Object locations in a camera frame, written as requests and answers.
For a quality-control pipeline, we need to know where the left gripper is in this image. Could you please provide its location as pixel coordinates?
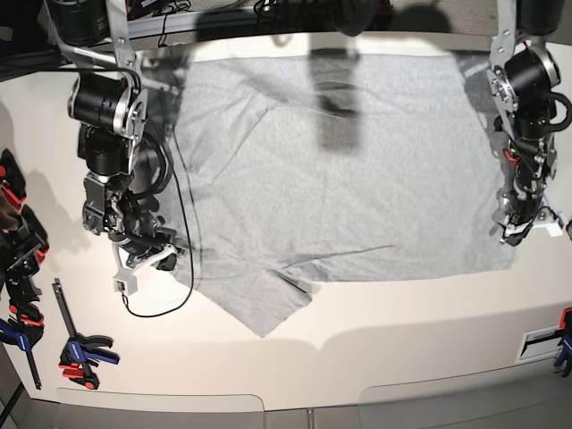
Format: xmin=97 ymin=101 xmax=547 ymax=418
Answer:
xmin=495 ymin=191 xmax=543 ymax=247

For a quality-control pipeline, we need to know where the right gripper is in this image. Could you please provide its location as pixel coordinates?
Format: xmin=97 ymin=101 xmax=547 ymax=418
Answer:
xmin=109 ymin=218 xmax=179 ymax=272

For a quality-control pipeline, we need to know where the grey T-shirt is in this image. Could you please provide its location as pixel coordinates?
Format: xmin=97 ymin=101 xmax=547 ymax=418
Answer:
xmin=158 ymin=53 xmax=513 ymax=336

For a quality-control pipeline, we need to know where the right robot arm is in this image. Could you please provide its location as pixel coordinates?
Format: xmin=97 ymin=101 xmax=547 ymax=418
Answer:
xmin=46 ymin=1 xmax=180 ymax=271

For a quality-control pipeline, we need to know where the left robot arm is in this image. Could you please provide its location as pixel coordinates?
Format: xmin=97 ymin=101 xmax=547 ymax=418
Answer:
xmin=486 ymin=1 xmax=571 ymax=247

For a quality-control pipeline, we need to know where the blue clamp right edge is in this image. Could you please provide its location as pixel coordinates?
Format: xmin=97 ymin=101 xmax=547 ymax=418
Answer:
xmin=553 ymin=307 xmax=572 ymax=378

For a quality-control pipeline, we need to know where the white label sticker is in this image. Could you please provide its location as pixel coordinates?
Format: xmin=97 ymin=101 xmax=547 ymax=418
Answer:
xmin=516 ymin=326 xmax=562 ymax=364

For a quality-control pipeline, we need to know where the blue bar clamp on table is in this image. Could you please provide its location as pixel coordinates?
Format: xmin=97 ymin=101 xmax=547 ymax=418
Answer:
xmin=52 ymin=278 xmax=120 ymax=391

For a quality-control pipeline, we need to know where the blue red clamp middle left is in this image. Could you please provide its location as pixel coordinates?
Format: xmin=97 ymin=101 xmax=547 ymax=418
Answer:
xmin=1 ymin=205 xmax=49 ymax=286

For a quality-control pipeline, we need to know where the blue clamp lower left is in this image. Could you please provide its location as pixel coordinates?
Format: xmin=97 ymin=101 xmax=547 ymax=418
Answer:
xmin=1 ymin=277 xmax=44 ymax=390

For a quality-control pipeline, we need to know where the red black clamp top left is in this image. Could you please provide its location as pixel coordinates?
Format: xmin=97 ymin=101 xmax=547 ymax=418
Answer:
xmin=1 ymin=148 xmax=27 ymax=231

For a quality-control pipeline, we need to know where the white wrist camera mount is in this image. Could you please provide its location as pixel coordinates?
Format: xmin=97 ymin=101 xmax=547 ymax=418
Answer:
xmin=108 ymin=227 xmax=185 ymax=295

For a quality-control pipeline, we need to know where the aluminium rail at back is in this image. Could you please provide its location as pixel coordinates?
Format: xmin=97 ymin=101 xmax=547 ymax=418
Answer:
xmin=127 ymin=6 xmax=260 ymax=39

